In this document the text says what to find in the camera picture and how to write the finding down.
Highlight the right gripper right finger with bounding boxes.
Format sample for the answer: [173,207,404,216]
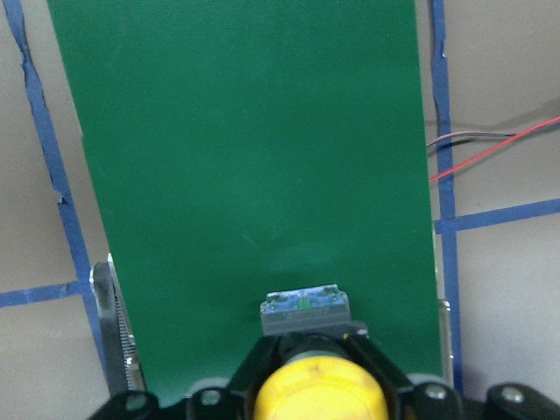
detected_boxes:
[342,321,413,396]

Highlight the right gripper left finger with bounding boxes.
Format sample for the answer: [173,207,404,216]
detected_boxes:
[227,336,283,394]

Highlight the yellow push button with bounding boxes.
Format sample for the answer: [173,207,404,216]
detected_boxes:
[253,284,389,419]

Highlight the green conveyor belt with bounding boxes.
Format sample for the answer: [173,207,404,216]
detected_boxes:
[49,1,442,405]

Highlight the red and black wires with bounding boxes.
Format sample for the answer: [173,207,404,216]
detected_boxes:
[426,114,560,182]

